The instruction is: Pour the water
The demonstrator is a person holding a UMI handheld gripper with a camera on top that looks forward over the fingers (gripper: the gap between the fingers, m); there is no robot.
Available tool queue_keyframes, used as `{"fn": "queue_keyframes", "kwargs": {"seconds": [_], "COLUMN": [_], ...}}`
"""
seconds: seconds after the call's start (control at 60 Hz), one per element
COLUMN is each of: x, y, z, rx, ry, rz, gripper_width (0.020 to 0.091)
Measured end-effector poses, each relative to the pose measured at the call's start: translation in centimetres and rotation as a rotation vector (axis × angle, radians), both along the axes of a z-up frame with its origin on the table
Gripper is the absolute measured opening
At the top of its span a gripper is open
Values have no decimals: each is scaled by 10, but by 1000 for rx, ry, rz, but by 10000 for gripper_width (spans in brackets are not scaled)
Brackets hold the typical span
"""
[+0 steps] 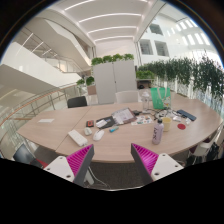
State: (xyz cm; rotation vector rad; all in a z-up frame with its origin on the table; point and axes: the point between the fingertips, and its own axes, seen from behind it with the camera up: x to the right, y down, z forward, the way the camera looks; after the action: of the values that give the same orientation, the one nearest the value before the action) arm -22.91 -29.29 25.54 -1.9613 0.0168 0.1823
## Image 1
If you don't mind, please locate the white computer mouse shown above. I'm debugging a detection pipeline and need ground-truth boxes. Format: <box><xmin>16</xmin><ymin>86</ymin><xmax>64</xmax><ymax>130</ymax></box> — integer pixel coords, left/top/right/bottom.
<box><xmin>92</xmin><ymin>129</ymin><xmax>105</xmax><ymax>142</ymax></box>

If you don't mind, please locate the clear shaker bottle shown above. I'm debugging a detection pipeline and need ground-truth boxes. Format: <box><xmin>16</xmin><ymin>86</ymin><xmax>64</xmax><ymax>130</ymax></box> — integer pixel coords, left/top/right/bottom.
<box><xmin>141</xmin><ymin>90</ymin><xmax>151</xmax><ymax>113</ymax></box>

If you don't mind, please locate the black notebook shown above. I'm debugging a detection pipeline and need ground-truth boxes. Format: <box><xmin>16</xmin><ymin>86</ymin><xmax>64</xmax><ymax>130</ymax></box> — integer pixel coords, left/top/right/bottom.
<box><xmin>95</xmin><ymin>115</ymin><xmax>116</xmax><ymax>130</ymax></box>

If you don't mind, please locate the black cable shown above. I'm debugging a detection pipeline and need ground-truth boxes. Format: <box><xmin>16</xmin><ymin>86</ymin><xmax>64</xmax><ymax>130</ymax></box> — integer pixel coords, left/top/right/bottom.
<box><xmin>146</xmin><ymin>107</ymin><xmax>174</xmax><ymax>119</ymax></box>

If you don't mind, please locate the row of green hedge plants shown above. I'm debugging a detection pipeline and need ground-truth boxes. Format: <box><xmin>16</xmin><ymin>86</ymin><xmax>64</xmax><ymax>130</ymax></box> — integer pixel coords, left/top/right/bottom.
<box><xmin>135</xmin><ymin>54</ymin><xmax>224</xmax><ymax>101</ymax></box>

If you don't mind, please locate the white power strip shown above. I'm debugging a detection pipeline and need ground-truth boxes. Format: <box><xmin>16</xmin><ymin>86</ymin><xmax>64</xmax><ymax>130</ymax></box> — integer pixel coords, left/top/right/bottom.
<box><xmin>67</xmin><ymin>129</ymin><xmax>89</xmax><ymax>148</ymax></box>

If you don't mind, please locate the purple drink bottle black cap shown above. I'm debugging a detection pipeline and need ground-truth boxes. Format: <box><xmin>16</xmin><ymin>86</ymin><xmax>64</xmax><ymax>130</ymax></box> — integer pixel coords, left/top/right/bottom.
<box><xmin>151</xmin><ymin>118</ymin><xmax>165</xmax><ymax>146</ymax></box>

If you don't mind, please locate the dark blue keyboard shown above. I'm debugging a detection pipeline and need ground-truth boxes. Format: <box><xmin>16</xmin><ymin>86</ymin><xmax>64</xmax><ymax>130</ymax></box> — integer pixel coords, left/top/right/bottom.
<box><xmin>176</xmin><ymin>109</ymin><xmax>198</xmax><ymax>122</ymax></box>

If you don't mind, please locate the potted green plant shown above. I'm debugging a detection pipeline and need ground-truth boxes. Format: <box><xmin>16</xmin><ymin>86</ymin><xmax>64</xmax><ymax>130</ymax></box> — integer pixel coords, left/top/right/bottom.
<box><xmin>75</xmin><ymin>75</ymin><xmax>97</xmax><ymax>96</ymax></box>

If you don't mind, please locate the black chair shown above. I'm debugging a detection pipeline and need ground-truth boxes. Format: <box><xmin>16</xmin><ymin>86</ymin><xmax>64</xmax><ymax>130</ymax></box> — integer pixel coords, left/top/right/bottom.
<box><xmin>66</xmin><ymin>95</ymin><xmax>88</xmax><ymax>109</ymax></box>

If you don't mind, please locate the open magazine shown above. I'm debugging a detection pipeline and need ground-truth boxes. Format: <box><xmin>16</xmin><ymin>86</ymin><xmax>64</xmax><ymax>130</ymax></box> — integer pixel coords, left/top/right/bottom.
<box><xmin>111</xmin><ymin>107</ymin><xmax>138</xmax><ymax>126</ymax></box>

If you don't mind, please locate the green tote bag cat print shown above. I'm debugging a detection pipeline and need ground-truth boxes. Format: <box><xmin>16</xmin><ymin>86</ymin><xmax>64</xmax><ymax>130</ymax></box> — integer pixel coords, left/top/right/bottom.
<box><xmin>149</xmin><ymin>87</ymin><xmax>172</xmax><ymax>110</ymax></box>

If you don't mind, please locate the white cabinet with plants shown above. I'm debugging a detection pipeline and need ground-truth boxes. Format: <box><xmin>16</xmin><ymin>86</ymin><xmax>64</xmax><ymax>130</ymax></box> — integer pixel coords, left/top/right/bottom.
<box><xmin>90</xmin><ymin>53</ymin><xmax>138</xmax><ymax>105</ymax></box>

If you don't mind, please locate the white paper sheet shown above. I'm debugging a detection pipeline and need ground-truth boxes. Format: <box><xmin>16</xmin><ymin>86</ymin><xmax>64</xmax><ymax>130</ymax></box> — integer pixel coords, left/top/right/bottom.
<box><xmin>37</xmin><ymin>118</ymin><xmax>55</xmax><ymax>124</ymax></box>

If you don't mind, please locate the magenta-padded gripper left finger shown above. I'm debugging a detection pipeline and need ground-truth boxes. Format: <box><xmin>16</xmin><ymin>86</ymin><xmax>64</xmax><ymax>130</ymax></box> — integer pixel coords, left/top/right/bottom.
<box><xmin>43</xmin><ymin>143</ymin><xmax>96</xmax><ymax>188</ymax></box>

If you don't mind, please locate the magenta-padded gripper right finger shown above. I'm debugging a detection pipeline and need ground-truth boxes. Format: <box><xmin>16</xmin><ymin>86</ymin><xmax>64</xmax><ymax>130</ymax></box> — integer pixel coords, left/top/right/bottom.
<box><xmin>130</xmin><ymin>143</ymin><xmax>185</xmax><ymax>186</ymax></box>

